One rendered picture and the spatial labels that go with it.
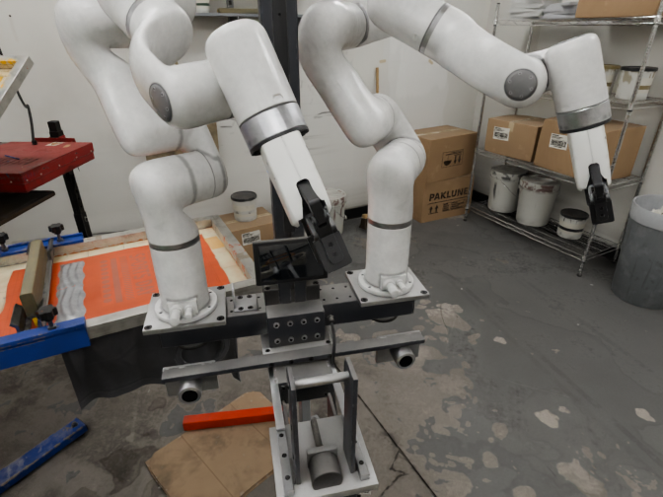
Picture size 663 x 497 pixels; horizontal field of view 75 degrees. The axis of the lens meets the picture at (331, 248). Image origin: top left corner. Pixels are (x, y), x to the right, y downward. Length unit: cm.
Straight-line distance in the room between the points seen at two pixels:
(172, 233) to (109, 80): 28
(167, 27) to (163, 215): 31
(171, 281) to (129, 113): 31
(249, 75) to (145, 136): 37
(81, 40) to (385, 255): 67
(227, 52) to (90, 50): 40
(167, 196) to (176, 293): 20
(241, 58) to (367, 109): 39
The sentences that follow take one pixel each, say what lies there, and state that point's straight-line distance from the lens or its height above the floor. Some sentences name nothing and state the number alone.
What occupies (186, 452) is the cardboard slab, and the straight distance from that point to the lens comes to 216.
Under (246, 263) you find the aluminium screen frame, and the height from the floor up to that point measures 99.
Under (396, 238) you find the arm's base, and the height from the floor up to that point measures 127.
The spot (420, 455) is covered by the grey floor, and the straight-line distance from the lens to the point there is 211.
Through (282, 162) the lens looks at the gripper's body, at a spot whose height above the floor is 153.
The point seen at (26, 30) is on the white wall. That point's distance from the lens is 336.
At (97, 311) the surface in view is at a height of 95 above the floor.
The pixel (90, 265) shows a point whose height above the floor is 95.
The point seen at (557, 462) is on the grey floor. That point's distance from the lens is 227.
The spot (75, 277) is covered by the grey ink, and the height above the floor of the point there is 96.
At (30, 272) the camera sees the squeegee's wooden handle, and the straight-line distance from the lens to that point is 144.
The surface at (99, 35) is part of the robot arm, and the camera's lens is 88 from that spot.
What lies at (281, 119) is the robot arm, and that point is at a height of 157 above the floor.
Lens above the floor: 166
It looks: 27 degrees down
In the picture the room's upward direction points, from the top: straight up
